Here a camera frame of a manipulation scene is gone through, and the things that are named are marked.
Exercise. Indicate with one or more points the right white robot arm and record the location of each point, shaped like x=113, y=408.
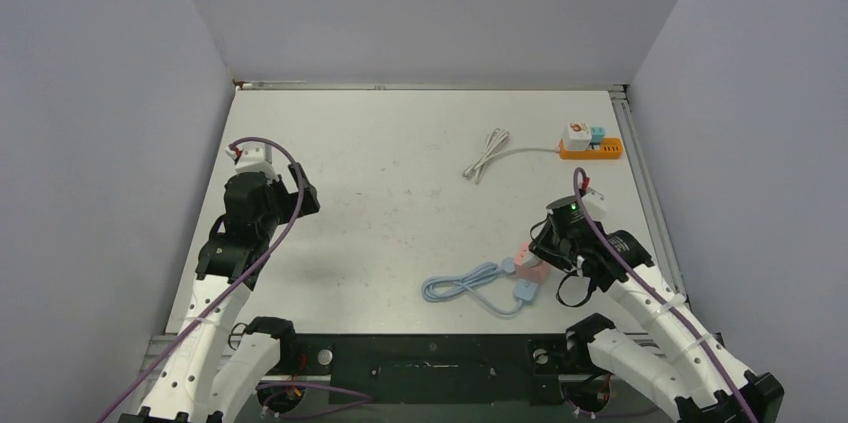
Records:
x=695, y=378

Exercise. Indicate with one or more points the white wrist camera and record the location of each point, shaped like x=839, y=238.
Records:
x=252, y=157
x=590, y=203

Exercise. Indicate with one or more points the aluminium frame rail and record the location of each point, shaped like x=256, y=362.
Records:
x=665, y=254

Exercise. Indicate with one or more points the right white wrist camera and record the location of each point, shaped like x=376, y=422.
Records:
x=590, y=203

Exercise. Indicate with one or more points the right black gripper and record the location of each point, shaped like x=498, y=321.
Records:
x=542, y=246

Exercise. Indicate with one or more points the teal plug adapter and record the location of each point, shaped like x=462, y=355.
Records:
x=597, y=134

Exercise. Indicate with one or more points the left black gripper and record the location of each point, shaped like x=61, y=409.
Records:
x=309, y=205

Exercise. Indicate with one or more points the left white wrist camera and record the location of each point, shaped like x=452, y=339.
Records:
x=252, y=157

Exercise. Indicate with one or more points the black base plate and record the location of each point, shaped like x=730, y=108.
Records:
x=449, y=368

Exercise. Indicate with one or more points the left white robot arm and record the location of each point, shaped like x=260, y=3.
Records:
x=185, y=371

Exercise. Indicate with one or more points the white cube adapter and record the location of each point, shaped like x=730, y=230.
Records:
x=577, y=137

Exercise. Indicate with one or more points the orange power strip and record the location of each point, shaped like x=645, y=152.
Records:
x=608, y=149

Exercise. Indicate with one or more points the pink blue power strip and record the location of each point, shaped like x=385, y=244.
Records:
x=531, y=272

